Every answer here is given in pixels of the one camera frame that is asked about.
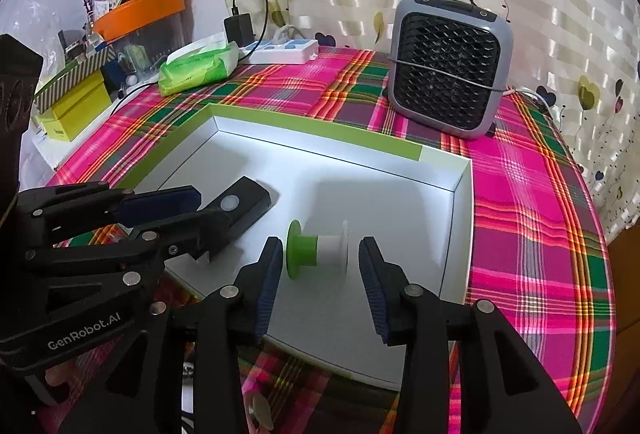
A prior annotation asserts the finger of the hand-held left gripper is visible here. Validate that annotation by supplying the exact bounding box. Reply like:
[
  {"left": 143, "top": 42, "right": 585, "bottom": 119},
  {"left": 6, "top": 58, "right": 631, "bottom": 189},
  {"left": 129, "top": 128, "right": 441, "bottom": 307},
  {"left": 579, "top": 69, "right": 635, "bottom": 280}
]
[
  {"left": 24, "top": 213, "right": 217, "bottom": 275},
  {"left": 30, "top": 181, "right": 202, "bottom": 245}
]

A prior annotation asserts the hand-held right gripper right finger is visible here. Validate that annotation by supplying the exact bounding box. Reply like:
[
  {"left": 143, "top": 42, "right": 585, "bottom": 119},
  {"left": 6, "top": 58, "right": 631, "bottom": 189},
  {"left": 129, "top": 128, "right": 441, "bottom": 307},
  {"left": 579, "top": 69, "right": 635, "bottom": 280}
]
[{"left": 358, "top": 236, "right": 583, "bottom": 434}]

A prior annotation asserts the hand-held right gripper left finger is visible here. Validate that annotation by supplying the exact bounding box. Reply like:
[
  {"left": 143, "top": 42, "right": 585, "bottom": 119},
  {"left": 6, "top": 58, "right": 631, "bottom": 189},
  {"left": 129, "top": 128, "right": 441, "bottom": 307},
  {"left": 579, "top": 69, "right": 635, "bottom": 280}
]
[{"left": 57, "top": 236, "right": 284, "bottom": 434}]

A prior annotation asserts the green and white spool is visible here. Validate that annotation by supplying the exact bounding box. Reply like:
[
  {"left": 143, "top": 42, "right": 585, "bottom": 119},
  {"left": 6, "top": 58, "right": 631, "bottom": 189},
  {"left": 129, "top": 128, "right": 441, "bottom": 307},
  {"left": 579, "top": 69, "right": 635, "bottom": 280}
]
[{"left": 284, "top": 220, "right": 351, "bottom": 279}]

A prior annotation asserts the black rectangular device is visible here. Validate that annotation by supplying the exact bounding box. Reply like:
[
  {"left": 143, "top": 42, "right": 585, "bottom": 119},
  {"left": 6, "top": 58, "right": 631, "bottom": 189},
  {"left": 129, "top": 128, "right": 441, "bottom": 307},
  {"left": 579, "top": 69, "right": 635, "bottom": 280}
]
[{"left": 195, "top": 176, "right": 273, "bottom": 265}]

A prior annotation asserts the green and white cardboard box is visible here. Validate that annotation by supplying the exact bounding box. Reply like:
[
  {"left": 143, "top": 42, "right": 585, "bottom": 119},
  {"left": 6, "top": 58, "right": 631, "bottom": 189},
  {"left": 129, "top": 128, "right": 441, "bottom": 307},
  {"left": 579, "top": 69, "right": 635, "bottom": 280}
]
[{"left": 65, "top": 102, "right": 475, "bottom": 391}]

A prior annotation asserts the person's left hand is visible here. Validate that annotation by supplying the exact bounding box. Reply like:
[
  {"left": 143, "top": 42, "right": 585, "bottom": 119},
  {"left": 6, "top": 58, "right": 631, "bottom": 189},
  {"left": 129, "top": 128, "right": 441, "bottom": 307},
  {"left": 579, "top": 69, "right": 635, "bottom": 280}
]
[{"left": 42, "top": 360, "right": 75, "bottom": 410}]

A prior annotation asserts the yellow cardboard box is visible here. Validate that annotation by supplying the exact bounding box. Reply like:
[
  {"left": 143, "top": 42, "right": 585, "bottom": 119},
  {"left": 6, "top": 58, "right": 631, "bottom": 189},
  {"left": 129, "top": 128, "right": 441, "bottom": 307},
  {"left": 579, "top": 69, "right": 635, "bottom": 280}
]
[{"left": 39, "top": 71, "right": 112, "bottom": 143}]

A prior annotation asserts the green tissue pack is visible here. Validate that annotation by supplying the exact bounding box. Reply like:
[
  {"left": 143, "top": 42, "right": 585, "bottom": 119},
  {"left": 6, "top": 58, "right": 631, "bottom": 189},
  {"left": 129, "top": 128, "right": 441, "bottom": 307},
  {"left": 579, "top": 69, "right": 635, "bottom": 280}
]
[{"left": 157, "top": 40, "right": 241, "bottom": 97}]

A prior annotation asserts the green striped box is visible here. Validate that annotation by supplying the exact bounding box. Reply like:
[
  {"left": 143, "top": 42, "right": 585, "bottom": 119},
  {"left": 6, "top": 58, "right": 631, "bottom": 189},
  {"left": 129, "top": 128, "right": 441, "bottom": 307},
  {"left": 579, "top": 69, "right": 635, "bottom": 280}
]
[{"left": 32, "top": 44, "right": 116, "bottom": 112}]

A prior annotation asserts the pink plaid tablecloth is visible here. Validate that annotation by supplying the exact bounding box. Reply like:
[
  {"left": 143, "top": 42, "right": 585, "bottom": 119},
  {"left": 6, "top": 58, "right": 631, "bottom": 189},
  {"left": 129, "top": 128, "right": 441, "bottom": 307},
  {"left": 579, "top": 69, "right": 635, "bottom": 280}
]
[{"left": 47, "top": 46, "right": 618, "bottom": 434}]

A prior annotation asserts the white power strip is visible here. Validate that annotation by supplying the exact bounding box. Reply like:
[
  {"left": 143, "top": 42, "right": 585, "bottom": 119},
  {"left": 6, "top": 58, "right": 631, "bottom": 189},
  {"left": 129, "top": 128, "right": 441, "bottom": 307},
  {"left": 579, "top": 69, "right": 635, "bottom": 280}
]
[{"left": 241, "top": 38, "right": 320, "bottom": 64}]

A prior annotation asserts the black charger adapter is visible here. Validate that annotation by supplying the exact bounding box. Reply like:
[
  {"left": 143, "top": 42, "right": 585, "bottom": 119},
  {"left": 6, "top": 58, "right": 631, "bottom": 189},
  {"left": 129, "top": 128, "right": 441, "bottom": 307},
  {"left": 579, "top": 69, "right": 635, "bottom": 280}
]
[{"left": 223, "top": 14, "right": 255, "bottom": 45}]

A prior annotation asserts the clear bin with orange lid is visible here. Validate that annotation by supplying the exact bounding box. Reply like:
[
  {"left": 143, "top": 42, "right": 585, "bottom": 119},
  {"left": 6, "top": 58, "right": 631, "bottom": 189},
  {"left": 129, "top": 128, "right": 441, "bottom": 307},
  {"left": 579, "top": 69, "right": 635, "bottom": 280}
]
[{"left": 91, "top": 0, "right": 196, "bottom": 87}]

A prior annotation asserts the grey space heater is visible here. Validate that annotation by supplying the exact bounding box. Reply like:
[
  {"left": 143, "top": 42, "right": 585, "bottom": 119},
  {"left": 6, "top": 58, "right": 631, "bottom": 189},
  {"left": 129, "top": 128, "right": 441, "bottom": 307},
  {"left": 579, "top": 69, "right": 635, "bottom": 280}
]
[{"left": 387, "top": 0, "right": 515, "bottom": 141}]

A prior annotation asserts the white power strip cord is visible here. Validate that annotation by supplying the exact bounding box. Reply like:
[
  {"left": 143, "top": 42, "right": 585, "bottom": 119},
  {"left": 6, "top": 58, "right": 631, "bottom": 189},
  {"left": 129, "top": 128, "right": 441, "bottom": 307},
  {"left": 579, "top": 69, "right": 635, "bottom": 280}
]
[{"left": 272, "top": 24, "right": 307, "bottom": 43}]

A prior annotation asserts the white heater power cord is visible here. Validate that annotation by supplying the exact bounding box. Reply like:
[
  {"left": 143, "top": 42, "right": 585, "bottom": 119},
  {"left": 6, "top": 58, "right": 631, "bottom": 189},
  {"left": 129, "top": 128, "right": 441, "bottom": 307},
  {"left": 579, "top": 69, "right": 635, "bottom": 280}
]
[{"left": 390, "top": 56, "right": 551, "bottom": 112}]

